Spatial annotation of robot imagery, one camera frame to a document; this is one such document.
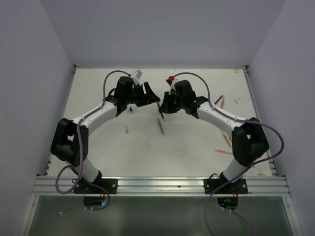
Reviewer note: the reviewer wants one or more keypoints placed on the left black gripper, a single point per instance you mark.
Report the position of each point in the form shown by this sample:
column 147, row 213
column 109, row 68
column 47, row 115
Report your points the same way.
column 147, row 98

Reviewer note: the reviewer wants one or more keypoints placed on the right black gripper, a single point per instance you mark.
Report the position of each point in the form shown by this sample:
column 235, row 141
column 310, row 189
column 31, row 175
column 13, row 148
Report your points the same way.
column 166, row 106

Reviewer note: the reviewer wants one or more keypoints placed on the red capped pen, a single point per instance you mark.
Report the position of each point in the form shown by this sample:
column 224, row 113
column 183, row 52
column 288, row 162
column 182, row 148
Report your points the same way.
column 161, row 114

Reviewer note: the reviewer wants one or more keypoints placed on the purple highlighter pen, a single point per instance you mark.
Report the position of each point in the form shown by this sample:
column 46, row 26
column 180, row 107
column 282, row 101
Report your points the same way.
column 160, row 126

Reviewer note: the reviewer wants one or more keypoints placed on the green pen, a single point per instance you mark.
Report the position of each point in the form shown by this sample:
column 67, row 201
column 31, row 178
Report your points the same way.
column 219, row 99

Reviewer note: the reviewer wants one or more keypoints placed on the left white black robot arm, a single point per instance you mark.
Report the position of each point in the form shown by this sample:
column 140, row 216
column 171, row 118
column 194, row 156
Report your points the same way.
column 71, row 139

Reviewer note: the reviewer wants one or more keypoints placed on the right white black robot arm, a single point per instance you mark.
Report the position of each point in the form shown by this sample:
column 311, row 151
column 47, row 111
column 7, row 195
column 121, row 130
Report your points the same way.
column 248, row 140

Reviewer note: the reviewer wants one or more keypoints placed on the yellow highlighter pen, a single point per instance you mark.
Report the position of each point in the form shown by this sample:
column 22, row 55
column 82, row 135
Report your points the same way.
column 226, row 138

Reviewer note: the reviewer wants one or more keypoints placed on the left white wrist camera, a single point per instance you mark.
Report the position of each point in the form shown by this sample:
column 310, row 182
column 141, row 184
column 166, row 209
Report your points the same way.
column 136, row 77

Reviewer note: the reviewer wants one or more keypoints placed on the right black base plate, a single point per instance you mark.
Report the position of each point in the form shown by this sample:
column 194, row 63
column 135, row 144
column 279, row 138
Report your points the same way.
column 211, row 184

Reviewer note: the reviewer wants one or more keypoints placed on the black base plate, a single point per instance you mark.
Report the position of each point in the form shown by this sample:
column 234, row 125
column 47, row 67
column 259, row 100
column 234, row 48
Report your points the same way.
column 211, row 184
column 85, row 187

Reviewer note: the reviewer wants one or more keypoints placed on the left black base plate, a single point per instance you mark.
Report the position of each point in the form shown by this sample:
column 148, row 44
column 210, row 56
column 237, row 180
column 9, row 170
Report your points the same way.
column 85, row 187

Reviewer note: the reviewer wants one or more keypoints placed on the aluminium front rail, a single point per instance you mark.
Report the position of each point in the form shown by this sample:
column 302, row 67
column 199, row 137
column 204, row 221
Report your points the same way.
column 166, row 186

